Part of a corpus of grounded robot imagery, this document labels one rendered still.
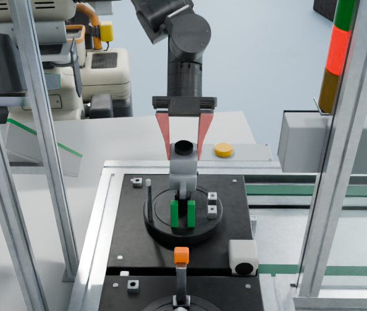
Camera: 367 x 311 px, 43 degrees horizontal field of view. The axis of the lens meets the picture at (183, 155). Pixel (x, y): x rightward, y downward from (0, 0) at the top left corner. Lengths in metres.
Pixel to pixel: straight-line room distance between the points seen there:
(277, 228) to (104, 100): 0.94
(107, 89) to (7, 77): 1.12
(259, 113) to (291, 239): 2.25
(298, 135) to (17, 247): 0.37
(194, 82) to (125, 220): 0.27
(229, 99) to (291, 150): 2.65
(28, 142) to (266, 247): 0.45
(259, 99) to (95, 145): 2.16
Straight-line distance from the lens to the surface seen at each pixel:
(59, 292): 0.89
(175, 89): 0.73
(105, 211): 0.88
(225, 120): 1.32
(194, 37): 0.68
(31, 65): 0.65
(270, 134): 2.88
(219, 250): 0.78
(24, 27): 0.63
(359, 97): 0.54
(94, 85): 1.74
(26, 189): 1.12
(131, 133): 1.26
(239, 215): 0.84
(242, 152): 1.01
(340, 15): 0.53
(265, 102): 3.23
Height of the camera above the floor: 1.54
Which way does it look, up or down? 35 degrees down
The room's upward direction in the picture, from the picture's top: straight up
